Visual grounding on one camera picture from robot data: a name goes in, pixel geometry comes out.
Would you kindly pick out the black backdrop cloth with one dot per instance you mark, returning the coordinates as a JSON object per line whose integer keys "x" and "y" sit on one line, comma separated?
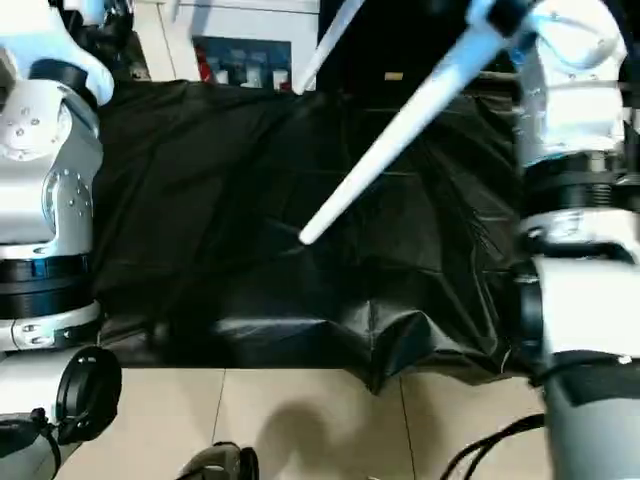
{"x": 400, "y": 40}

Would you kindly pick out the small tan label tag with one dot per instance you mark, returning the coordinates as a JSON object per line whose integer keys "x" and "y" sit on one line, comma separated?
{"x": 393, "y": 76}

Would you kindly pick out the black plastic sheet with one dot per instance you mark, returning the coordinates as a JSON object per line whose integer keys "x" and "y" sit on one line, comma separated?
{"x": 250, "y": 200}

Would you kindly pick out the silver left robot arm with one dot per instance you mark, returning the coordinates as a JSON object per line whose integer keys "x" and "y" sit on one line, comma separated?
{"x": 50, "y": 150}

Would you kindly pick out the white glass-door cabinet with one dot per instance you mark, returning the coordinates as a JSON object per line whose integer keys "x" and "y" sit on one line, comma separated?
{"x": 225, "y": 20}

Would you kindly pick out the white plastic table leg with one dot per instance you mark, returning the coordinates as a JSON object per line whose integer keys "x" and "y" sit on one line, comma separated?
{"x": 325, "y": 50}
{"x": 400, "y": 140}

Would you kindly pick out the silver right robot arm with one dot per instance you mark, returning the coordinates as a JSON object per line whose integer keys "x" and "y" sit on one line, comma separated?
{"x": 575, "y": 125}

